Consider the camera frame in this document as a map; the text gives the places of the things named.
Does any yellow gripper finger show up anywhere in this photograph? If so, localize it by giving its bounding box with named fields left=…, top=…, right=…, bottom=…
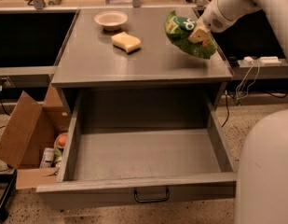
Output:
left=188, top=26, right=210, bottom=44

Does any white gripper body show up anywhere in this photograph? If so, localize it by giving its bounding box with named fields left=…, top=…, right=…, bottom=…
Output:
left=197, top=0, right=233, bottom=33

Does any green rice chip bag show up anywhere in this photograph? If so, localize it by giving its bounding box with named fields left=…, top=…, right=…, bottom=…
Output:
left=164, top=11, right=217, bottom=59

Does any grey counter cabinet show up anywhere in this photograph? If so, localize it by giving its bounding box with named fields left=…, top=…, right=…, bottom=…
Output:
left=51, top=7, right=234, bottom=110

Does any grey open top drawer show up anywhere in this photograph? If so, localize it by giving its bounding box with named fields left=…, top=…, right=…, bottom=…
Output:
left=36, top=88, right=236, bottom=209

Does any white power strip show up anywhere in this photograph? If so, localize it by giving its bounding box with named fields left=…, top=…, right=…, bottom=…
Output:
left=243, top=56, right=281, bottom=66

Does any yellow sponge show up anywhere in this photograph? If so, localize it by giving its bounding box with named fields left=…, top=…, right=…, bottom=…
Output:
left=111, top=32, right=142, bottom=53

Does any beige paper bowl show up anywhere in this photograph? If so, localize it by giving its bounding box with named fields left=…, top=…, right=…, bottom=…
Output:
left=94, top=11, right=128, bottom=32

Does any orange round item in box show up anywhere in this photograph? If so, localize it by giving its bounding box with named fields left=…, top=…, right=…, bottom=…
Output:
left=56, top=133, right=67, bottom=147

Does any brown cardboard box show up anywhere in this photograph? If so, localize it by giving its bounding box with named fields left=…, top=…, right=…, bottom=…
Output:
left=0, top=85, right=70, bottom=189

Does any white can in box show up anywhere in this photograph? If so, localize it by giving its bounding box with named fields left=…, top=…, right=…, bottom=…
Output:
left=40, top=147, right=54, bottom=168

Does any black drawer handle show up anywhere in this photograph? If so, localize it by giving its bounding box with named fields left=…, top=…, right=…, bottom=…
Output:
left=133, top=188, right=170, bottom=203

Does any black frame leg left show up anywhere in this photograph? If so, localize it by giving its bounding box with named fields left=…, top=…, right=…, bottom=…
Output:
left=0, top=170, right=17, bottom=221

